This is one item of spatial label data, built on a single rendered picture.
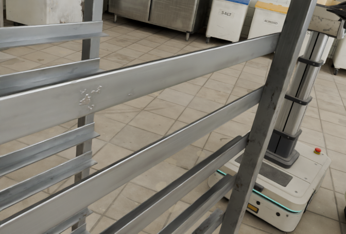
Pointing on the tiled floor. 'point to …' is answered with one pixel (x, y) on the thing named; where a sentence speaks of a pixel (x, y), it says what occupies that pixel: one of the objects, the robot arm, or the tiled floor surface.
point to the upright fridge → (161, 6)
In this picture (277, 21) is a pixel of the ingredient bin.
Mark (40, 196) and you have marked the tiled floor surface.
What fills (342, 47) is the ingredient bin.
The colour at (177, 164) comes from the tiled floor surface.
